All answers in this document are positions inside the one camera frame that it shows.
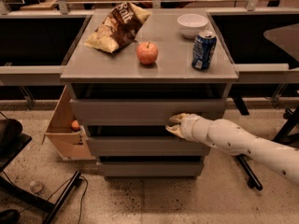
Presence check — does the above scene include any grey bottom drawer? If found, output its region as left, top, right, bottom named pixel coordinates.
left=97, top=161, right=204, bottom=177

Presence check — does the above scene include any black stand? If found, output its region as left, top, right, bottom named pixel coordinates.
left=0, top=118, right=82, bottom=224
left=224, top=97, right=298, bottom=190

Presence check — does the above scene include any black stand left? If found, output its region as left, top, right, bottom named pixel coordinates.
left=0, top=118, right=82, bottom=224

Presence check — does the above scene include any red apple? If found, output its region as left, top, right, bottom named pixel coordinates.
left=136, top=42, right=158, bottom=65

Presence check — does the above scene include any white bowl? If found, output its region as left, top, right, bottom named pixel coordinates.
left=178, top=14, right=208, bottom=38

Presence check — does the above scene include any blue soda can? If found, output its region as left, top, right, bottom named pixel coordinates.
left=192, top=30, right=217, bottom=70

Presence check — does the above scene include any brown salt chips bag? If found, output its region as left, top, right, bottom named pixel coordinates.
left=84, top=2, right=150, bottom=53

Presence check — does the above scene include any black cable on floor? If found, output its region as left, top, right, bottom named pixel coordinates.
left=18, top=175, right=90, bottom=224

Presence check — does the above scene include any grey drawer cabinet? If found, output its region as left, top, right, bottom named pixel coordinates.
left=60, top=7, right=240, bottom=181

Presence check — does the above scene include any grey drawer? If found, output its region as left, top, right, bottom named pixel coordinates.
left=70, top=99, right=225, bottom=126
left=87, top=137, right=210, bottom=156
left=97, top=161, right=204, bottom=177

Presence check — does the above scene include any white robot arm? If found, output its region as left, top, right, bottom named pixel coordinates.
left=165, top=113, right=299, bottom=185

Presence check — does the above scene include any small orange ball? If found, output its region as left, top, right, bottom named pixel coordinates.
left=71, top=120, right=80, bottom=132

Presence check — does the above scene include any clear plastic cup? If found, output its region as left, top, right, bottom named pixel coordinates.
left=30, top=181, right=44, bottom=194

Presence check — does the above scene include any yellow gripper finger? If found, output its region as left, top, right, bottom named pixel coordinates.
left=165, top=124, right=183, bottom=138
left=169, top=113, right=199, bottom=123

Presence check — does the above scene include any black stand right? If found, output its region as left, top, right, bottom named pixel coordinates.
left=224, top=97, right=298, bottom=190

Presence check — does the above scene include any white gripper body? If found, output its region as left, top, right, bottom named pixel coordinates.
left=179, top=116, right=212, bottom=143

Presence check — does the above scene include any grey top drawer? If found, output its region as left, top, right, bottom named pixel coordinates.
left=70, top=99, right=225, bottom=126

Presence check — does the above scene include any grey middle drawer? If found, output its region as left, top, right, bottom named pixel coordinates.
left=87, top=137, right=210, bottom=156

